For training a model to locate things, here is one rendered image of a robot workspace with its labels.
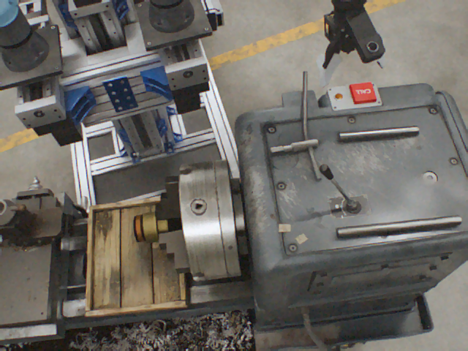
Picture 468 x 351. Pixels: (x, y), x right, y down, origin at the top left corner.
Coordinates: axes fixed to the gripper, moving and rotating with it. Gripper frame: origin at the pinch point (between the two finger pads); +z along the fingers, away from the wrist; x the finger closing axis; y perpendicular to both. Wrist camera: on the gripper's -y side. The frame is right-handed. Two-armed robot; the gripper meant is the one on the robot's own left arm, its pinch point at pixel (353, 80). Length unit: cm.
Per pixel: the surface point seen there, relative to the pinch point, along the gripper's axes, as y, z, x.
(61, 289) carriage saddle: 4, 45, 91
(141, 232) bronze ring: 1, 28, 59
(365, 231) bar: -25.7, 19.8, 9.2
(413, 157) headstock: -11.3, 19.8, -10.8
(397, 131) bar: -5.0, 16.2, -9.6
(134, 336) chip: -1, 81, 82
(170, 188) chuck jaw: 4, 19, 48
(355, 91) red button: 10.4, 13.3, -5.7
